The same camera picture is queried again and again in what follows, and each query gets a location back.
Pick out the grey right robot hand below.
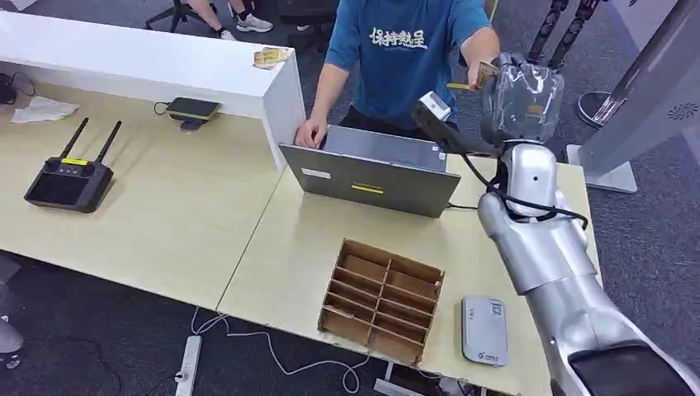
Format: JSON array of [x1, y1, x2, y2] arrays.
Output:
[[480, 52, 565, 147]]

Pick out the printed card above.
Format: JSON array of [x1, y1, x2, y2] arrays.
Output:
[[475, 60, 500, 91]]

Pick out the person's left hand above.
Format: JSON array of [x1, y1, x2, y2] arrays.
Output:
[[466, 57, 490, 84]]

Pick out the person's hand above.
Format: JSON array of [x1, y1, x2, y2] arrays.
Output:
[[466, 57, 490, 84], [294, 116, 329, 149]]

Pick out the round metal stand base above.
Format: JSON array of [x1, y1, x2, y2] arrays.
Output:
[[577, 91, 626, 130]]

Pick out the black robot legs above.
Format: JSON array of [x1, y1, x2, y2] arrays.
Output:
[[527, 0, 595, 70]]

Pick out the grey kiosk stand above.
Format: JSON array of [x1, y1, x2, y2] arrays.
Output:
[[565, 0, 700, 195]]

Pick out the grey laptop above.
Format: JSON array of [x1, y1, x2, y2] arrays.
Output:
[[278, 125, 462, 219]]

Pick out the person's right hand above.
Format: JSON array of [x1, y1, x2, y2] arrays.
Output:
[[294, 116, 329, 149]]

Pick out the white router device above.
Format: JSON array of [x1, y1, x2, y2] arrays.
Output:
[[460, 295, 510, 368]]

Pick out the wooden compartment box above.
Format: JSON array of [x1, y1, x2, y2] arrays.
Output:
[[317, 238, 446, 366]]

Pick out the stack of cards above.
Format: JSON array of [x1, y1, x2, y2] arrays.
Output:
[[252, 46, 291, 70]]

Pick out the seated person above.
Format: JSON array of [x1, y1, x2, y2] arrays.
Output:
[[187, 0, 275, 43]]

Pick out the black phone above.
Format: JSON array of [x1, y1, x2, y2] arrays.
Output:
[[164, 97, 223, 122]]

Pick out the black office chair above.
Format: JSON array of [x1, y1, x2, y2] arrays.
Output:
[[144, 0, 219, 34]]

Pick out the white desk shelf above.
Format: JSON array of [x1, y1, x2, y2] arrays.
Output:
[[0, 11, 307, 172]]

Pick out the white power strip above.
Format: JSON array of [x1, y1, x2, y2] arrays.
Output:
[[174, 334, 203, 396]]

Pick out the black remote controller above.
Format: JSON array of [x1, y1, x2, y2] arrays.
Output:
[[23, 117, 123, 215]]

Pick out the white tissue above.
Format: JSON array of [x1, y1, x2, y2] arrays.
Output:
[[9, 96, 81, 125]]

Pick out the grey chair base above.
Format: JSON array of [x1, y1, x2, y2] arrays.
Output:
[[0, 255, 26, 371]]

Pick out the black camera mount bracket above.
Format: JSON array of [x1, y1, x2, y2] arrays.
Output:
[[409, 101, 507, 159]]

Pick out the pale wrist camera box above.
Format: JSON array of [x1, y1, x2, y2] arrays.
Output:
[[418, 91, 453, 122]]

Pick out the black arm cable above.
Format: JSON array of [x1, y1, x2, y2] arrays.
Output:
[[459, 153, 589, 231]]

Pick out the white power cable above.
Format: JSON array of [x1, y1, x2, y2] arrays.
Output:
[[190, 307, 371, 395]]

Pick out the black cable bundle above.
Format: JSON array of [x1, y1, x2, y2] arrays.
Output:
[[0, 72, 37, 106]]

